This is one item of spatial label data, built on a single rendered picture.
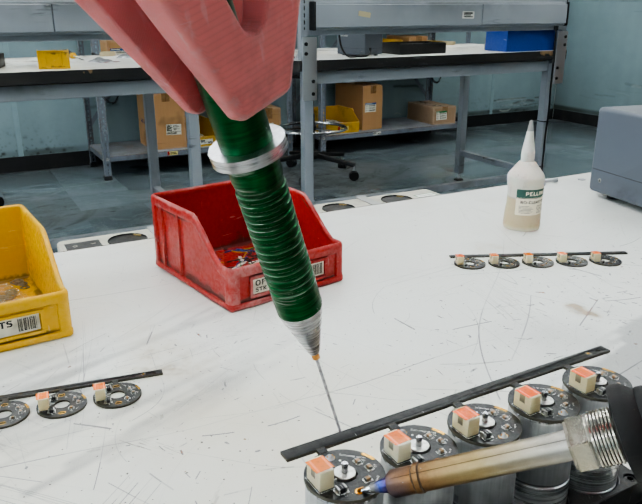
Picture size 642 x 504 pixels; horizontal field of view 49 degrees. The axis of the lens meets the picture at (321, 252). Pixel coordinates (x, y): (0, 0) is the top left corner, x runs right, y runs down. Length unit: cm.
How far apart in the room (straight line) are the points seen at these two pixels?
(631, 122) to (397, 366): 44
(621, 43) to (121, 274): 576
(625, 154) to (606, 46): 548
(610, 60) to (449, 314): 578
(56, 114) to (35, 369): 421
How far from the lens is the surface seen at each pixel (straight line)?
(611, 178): 80
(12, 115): 459
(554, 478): 28
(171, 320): 48
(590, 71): 635
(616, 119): 79
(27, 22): 243
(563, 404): 27
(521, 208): 66
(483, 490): 25
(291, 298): 16
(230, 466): 33
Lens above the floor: 95
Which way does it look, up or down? 19 degrees down
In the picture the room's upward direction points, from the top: straight up
